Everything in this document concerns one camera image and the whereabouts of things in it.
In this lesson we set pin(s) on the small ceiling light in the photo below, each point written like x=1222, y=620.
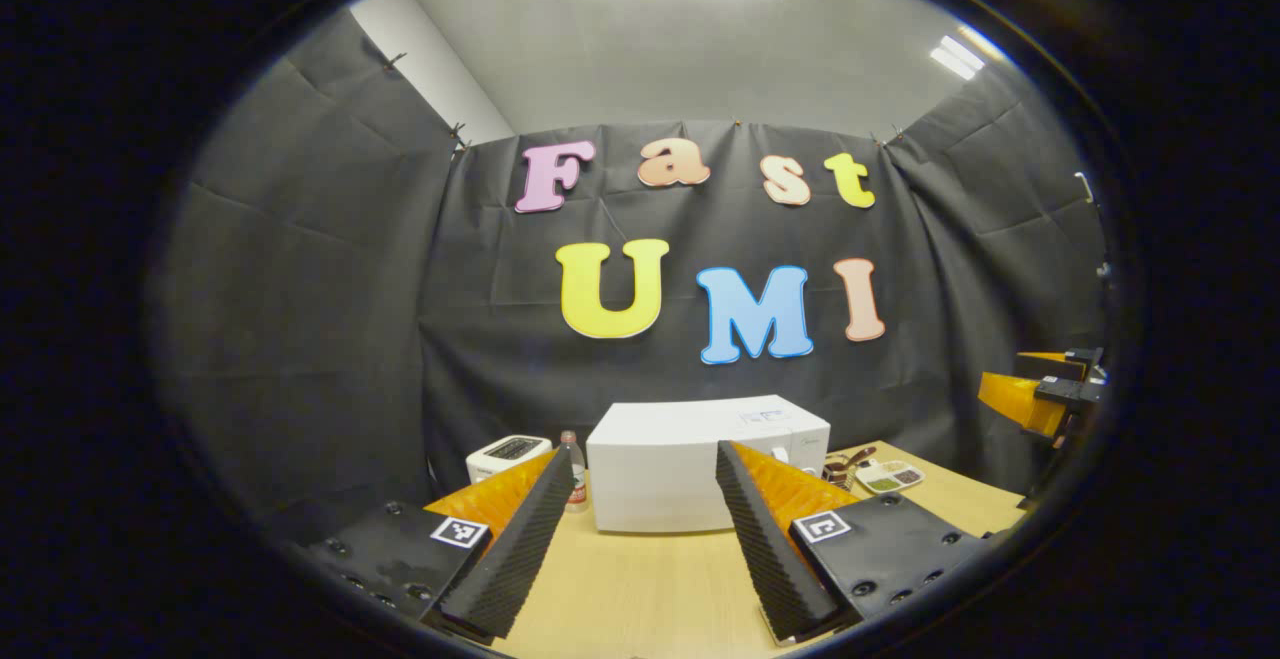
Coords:
x=958, y=57

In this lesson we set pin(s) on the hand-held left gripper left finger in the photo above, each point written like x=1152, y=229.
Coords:
x=520, y=549

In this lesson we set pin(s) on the white toaster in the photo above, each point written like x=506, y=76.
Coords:
x=505, y=454

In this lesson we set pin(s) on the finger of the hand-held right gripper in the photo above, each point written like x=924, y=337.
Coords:
x=1080, y=363
x=1020, y=399

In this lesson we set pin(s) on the clear plastic water bottle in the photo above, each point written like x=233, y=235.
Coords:
x=575, y=489

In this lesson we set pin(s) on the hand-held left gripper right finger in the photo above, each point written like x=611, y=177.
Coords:
x=765, y=549

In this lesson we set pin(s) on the white microwave oven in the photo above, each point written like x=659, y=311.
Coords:
x=660, y=479

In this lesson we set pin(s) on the white divided dish with grains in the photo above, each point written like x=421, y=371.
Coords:
x=890, y=479

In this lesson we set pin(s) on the black backdrop cloth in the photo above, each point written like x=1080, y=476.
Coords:
x=300, y=289

